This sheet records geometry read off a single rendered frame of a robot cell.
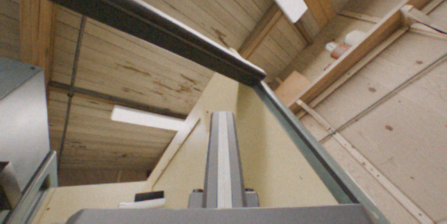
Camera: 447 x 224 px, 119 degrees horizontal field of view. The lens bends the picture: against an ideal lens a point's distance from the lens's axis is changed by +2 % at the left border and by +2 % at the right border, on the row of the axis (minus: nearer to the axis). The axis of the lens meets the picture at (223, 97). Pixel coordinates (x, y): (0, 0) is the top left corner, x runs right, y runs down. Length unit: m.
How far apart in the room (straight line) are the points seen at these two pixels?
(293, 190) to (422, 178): 1.64
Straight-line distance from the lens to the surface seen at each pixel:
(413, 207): 1.98
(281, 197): 0.42
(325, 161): 0.36
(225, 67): 0.41
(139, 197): 1.13
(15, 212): 1.35
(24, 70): 0.95
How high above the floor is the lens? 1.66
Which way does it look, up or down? 45 degrees up
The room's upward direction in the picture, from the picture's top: 25 degrees counter-clockwise
